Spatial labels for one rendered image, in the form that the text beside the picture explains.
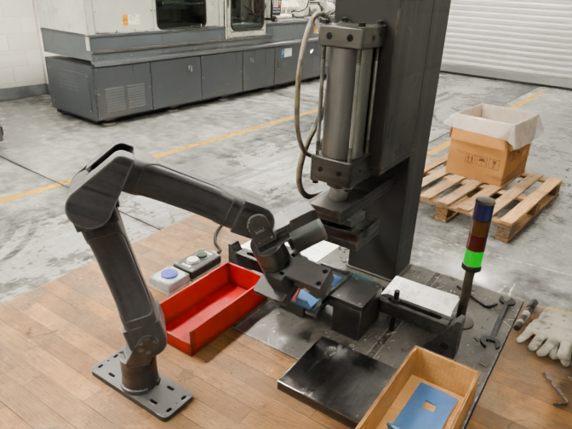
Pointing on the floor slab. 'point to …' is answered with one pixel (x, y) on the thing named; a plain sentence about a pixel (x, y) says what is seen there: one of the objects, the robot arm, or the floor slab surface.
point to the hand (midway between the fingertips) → (292, 296)
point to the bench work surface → (205, 361)
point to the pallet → (506, 227)
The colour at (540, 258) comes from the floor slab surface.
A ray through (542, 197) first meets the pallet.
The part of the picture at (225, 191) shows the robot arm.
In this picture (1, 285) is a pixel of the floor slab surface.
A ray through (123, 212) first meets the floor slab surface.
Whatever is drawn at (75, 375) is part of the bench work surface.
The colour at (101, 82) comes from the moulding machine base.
